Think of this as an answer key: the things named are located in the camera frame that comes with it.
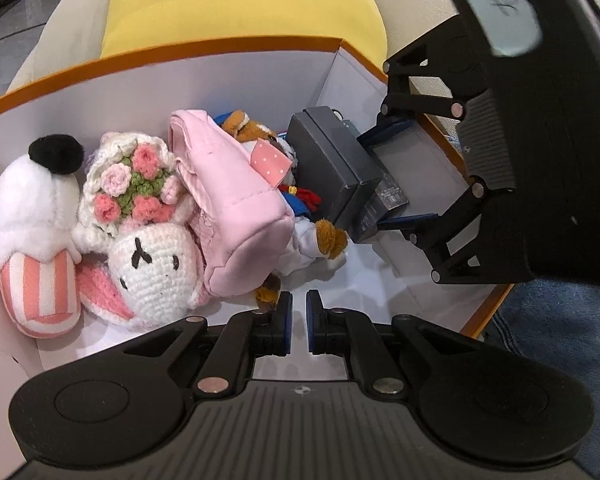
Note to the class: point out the brown sailor bear plush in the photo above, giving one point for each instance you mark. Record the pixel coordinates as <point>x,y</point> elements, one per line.
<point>313,239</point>

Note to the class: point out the yellow cushion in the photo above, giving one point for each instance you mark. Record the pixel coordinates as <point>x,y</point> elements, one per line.
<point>138,24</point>

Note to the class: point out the orange cardboard storage box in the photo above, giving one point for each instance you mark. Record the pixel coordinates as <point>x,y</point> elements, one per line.
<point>174,92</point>

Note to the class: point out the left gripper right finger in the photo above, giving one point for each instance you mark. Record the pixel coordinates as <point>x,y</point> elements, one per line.
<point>364,345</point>

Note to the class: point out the person's right denim leg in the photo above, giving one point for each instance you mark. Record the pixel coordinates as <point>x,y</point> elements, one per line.
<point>556,324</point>

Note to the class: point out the black rectangular box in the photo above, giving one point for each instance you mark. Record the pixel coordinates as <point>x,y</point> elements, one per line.
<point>356,188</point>

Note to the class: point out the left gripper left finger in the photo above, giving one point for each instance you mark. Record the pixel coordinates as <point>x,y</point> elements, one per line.
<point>231,350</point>

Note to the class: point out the crocheted flower bunny plush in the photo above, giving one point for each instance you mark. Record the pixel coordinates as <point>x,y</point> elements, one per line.
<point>142,267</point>

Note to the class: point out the white snoopy plush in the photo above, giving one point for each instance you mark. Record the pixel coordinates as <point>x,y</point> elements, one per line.
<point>39,198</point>

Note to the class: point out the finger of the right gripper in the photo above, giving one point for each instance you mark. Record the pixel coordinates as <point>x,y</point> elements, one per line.
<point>419,229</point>
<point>383,131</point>

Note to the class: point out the pink zip pouch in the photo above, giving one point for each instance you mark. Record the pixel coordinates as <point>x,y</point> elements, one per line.
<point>242,223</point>

